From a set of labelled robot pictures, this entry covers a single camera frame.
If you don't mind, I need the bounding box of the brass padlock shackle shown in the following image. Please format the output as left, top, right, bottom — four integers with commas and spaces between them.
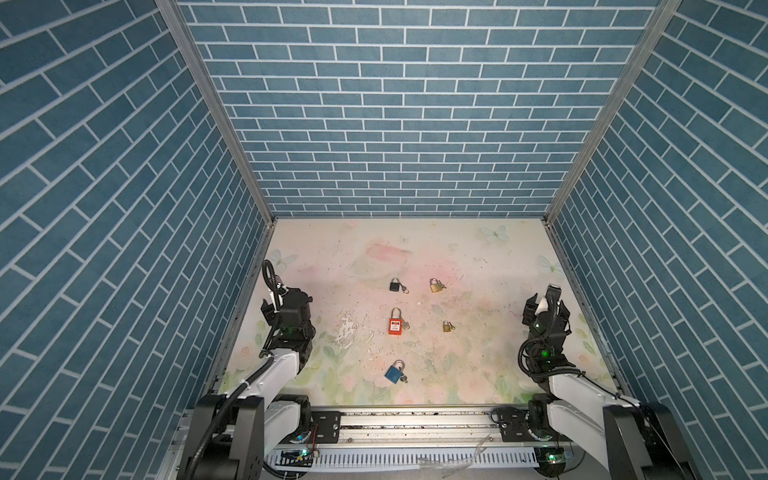
429, 278, 446, 293

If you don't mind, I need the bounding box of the red safety padlock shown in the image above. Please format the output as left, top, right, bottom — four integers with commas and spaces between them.
388, 307, 404, 336

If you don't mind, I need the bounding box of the blue padlock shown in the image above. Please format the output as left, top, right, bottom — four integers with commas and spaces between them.
384, 360, 405, 384

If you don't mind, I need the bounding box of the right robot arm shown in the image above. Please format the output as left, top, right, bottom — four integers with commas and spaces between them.
517, 284, 702, 479

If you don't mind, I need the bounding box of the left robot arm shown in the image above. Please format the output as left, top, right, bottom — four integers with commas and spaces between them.
177, 260, 316, 479

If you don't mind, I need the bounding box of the aluminium rail base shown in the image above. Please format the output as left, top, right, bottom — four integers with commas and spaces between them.
155, 404, 685, 480

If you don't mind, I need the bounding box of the left corner aluminium post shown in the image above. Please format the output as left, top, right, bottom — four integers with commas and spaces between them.
156, 0, 275, 227

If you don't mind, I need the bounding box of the corner aluminium post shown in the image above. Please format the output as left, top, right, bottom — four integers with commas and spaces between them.
543, 0, 681, 228
156, 0, 275, 227

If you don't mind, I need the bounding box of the right corner aluminium post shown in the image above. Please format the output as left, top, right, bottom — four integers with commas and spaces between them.
543, 0, 681, 228

